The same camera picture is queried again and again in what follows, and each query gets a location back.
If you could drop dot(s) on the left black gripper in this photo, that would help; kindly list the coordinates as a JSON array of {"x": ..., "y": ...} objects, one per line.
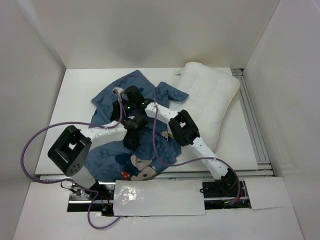
[{"x": 133, "y": 146}]

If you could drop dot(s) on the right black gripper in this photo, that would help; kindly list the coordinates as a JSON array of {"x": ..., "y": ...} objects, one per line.
[{"x": 116, "y": 110}]

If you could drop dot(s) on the blue letter print pillowcase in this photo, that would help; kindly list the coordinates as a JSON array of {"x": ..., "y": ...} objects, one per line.
[{"x": 144, "y": 151}]

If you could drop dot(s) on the white pillow yellow edge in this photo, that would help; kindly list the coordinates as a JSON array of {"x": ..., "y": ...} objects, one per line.
[{"x": 210, "y": 91}]

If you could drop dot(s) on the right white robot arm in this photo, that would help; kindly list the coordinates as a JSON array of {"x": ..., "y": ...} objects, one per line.
[{"x": 185, "y": 132}]

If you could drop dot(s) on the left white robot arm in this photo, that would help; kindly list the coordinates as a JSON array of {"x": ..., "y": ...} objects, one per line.
[{"x": 70, "y": 150}]

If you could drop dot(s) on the white cover plate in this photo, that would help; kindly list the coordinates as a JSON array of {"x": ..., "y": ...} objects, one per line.
[{"x": 158, "y": 198}]

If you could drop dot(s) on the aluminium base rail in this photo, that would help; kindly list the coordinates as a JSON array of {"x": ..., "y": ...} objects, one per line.
[{"x": 215, "y": 196}]

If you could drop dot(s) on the aluminium side rail frame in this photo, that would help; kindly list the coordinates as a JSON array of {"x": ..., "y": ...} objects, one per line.
[{"x": 259, "y": 148}]

